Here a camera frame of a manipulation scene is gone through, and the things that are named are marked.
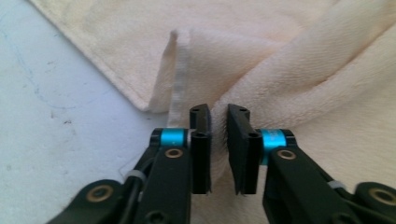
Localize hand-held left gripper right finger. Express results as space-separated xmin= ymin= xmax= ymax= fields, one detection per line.
xmin=227 ymin=103 xmax=297 ymax=196

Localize cream towel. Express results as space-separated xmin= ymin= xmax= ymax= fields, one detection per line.
xmin=29 ymin=0 xmax=396 ymax=224

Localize pale blue foam mat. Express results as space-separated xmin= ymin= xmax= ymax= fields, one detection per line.
xmin=0 ymin=0 xmax=171 ymax=224

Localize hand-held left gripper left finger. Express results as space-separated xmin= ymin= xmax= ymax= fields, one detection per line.
xmin=150 ymin=103 xmax=213 ymax=195

